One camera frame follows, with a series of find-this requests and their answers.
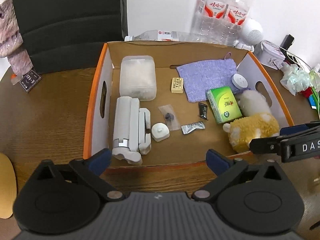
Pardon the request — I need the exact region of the green tissue pack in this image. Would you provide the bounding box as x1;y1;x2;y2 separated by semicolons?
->
206;87;242;124

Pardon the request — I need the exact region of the purple cloth pouch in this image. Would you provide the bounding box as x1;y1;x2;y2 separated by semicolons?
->
177;58;246;102

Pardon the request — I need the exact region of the white round security tag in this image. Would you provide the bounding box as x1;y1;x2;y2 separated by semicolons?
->
151;122;170;142

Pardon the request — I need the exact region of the small yellow soap bar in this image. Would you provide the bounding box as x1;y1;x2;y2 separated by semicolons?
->
171;77;183;94

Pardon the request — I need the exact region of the yellow plush toy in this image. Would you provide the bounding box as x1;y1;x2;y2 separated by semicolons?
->
222;113;280;153

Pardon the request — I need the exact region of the white plush toy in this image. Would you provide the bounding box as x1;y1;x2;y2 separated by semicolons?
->
236;90;271;117

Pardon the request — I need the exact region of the yellow thermos jug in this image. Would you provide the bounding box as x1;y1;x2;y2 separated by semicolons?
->
0;153;17;219

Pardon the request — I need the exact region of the crumpled iridescent wrap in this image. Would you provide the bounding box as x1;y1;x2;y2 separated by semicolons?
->
280;62;311;96

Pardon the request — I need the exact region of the black small sachet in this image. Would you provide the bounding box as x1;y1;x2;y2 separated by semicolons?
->
199;102;208;120

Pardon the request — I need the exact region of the silver candy wrapper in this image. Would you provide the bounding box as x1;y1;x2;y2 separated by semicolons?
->
181;121;206;135

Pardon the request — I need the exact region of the white patterned tin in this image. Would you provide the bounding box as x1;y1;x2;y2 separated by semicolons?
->
254;40;285;69

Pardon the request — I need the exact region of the clear bag black part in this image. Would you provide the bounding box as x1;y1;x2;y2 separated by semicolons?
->
158;105;181;131

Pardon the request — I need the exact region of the black upright device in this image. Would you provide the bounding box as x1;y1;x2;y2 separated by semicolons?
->
280;34;295;54

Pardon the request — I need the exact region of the white folding stand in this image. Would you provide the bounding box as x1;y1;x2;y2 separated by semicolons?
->
112;96;151;165

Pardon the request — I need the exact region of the white round speaker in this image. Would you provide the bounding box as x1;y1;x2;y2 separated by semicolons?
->
241;24;264;52

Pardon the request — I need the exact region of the black tag card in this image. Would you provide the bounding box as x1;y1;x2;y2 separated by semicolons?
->
19;69;42;93

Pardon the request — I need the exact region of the red cardboard box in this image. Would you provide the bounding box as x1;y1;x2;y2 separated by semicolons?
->
83;42;294;166

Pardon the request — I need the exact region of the left water bottle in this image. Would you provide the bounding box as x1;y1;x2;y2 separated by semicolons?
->
190;0;227;38

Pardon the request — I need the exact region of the water bottle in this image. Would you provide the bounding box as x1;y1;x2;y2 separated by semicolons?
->
220;0;250;46
190;0;227;38

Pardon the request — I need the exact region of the right water bottle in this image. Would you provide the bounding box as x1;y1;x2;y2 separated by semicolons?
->
220;0;250;46

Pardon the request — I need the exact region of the white translucent container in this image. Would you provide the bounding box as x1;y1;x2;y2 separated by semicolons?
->
119;55;157;101

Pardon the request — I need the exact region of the pink textured vase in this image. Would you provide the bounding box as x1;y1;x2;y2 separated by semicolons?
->
1;0;33;76

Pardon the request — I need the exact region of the black paper bag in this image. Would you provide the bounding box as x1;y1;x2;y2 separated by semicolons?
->
13;0;128;74

